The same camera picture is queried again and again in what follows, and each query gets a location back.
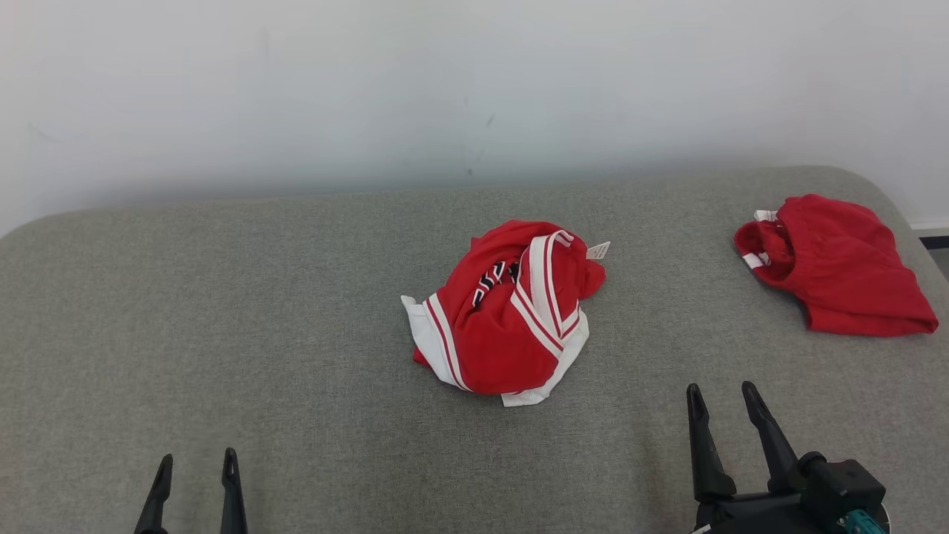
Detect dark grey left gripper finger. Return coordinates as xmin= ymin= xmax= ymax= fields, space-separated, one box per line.
xmin=133 ymin=454 xmax=174 ymax=534
xmin=220 ymin=447 xmax=248 ymax=534

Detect teal right arm cable plug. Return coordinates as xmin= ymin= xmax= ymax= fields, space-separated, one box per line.
xmin=841 ymin=509 xmax=887 ymax=534

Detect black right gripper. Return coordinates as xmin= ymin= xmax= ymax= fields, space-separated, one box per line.
xmin=686 ymin=381 xmax=840 ymax=534

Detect white wall skirting board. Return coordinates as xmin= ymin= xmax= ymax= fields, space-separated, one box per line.
xmin=910 ymin=220 xmax=949 ymax=250

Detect red shorts with white stripe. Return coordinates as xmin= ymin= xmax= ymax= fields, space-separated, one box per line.
xmin=733 ymin=194 xmax=940 ymax=338

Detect grey fabric sofa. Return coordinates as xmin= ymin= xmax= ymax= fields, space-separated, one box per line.
xmin=0 ymin=165 xmax=949 ymax=534

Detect red jersey with white trim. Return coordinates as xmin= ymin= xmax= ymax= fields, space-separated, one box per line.
xmin=400 ymin=220 xmax=612 ymax=408

